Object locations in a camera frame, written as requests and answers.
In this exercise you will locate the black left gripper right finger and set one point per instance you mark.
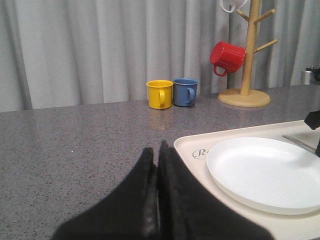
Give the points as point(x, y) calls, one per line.
point(188, 211)

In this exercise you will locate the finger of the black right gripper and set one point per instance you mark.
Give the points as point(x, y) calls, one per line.
point(313, 119)

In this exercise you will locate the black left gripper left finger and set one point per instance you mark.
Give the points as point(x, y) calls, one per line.
point(129, 212)

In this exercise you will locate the silver metal fork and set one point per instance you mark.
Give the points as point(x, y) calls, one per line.
point(300, 143)

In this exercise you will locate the white round plate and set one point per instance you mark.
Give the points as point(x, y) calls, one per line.
point(267, 174)

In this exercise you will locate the silver cylindrical object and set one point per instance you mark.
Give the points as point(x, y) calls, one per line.
point(310, 76)

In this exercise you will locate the cream rabbit serving tray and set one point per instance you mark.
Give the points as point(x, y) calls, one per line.
point(193, 151)

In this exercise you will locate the wooden mug tree stand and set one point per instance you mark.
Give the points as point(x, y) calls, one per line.
point(245, 96)

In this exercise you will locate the red enamel mug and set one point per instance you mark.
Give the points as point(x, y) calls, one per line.
point(227, 58)

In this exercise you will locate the blue enamel mug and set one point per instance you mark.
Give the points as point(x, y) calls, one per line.
point(184, 92)

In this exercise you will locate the yellow enamel mug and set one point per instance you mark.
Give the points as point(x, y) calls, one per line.
point(160, 94)

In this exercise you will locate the white mug on stand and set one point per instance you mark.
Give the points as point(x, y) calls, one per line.
point(229, 6)

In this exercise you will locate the grey curtain backdrop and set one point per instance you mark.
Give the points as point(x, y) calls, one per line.
point(57, 53)

